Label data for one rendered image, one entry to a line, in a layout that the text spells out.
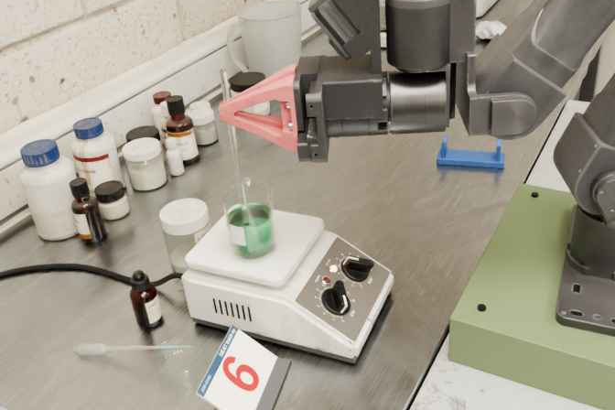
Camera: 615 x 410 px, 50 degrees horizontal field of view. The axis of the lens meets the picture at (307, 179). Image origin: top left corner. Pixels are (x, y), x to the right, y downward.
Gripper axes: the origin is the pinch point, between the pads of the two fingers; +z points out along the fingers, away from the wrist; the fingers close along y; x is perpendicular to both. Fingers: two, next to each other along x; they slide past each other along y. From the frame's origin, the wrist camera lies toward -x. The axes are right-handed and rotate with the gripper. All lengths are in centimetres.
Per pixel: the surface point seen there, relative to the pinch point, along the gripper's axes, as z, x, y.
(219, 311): 4.2, 22.3, 2.0
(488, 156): -30, 25, -34
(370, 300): -12.0, 22.4, 0.7
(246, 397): -0.1, 24.3, 11.9
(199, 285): 6.0, 19.1, 1.4
